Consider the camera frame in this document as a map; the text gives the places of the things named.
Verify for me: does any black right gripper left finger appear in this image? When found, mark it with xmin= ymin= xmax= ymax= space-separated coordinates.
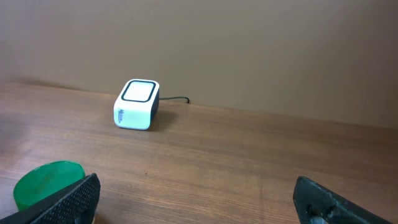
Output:
xmin=1 ymin=173 xmax=101 ymax=224

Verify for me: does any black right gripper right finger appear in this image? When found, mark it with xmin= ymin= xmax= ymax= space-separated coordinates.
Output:
xmin=293 ymin=176 xmax=391 ymax=224

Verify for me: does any white barcode scanner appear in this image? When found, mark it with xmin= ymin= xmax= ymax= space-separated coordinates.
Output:
xmin=113 ymin=79 xmax=160 ymax=131

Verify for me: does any green lidded small jar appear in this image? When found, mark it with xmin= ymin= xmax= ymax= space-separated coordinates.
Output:
xmin=13 ymin=161 xmax=85 ymax=211

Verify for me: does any black scanner cable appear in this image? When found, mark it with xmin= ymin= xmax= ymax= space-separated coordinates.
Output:
xmin=159 ymin=96 xmax=190 ymax=105

